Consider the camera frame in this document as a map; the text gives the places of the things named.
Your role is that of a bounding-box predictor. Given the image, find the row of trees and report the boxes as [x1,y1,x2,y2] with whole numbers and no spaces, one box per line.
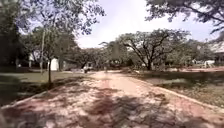
[71,39,148,70]

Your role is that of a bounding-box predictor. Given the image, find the red brick path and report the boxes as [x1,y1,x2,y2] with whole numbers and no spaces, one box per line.
[0,70,224,128]

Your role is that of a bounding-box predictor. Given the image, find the large spreading tree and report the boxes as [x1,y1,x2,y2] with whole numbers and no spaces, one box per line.
[109,28,192,72]

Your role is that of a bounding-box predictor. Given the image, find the white building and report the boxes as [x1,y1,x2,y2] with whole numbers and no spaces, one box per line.
[28,53,81,72]

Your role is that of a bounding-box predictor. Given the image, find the thin young tree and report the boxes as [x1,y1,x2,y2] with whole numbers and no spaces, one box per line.
[20,26,80,86]

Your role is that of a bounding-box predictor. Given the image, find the tall tree with pale trunk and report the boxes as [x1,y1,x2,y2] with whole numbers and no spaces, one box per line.
[13,0,106,74]

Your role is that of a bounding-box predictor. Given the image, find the pale kerb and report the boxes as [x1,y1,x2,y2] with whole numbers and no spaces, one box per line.
[131,76,224,113]

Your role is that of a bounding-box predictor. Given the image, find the grass lawn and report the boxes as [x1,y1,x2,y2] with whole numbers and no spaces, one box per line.
[0,71,90,108]

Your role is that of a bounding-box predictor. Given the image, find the dry grass verge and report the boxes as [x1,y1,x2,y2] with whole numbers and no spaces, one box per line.
[128,70,224,108]

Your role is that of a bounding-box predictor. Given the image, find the overhanging tree branches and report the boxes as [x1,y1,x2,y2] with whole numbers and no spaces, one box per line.
[144,0,224,35]

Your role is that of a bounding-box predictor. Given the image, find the white vehicle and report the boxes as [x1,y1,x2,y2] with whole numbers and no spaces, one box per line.
[203,59,216,69]

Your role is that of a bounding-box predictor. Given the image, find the dark dense trees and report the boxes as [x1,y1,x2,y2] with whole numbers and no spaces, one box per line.
[0,0,28,70]

